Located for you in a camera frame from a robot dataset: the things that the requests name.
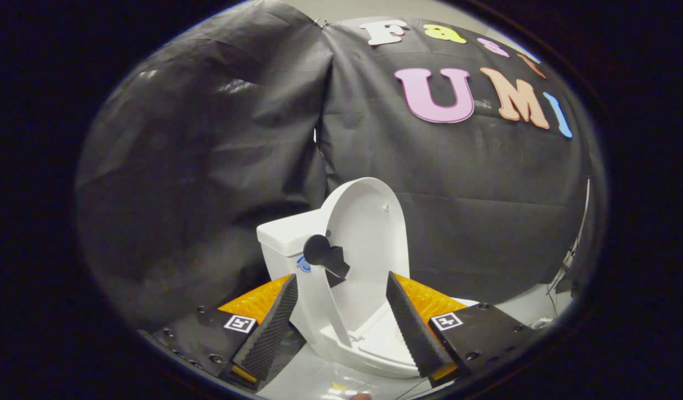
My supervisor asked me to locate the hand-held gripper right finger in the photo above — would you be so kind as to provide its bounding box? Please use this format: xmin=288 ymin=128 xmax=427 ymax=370
xmin=385 ymin=272 xmax=537 ymax=389

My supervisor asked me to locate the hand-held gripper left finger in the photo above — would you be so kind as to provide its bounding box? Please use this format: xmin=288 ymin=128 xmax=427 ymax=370
xmin=150 ymin=273 xmax=298 ymax=391

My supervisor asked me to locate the black lid pull tab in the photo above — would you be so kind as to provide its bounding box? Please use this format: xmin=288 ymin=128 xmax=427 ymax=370
xmin=303 ymin=234 xmax=351 ymax=280

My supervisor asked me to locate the white toilet lid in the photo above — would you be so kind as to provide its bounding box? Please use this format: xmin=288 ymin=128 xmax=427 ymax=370
xmin=297 ymin=177 xmax=411 ymax=348

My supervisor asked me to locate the white toilet seat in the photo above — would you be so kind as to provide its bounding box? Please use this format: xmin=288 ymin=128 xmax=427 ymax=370
xmin=347 ymin=300 xmax=431 ymax=370

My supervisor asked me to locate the white ceramic toilet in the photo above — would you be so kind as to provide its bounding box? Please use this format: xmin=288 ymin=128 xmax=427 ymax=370
xmin=256 ymin=208 xmax=481 ymax=379

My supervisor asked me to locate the black backdrop cloth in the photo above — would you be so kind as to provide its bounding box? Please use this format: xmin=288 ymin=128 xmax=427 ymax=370
xmin=74 ymin=0 xmax=606 ymax=334

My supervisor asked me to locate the thin metal backdrop stand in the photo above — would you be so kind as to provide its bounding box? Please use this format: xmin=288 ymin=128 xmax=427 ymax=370
xmin=561 ymin=176 xmax=592 ymax=273

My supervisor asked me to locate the tangle of black cables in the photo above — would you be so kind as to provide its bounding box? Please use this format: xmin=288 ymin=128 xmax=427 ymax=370
xmin=544 ymin=250 xmax=578 ymax=312

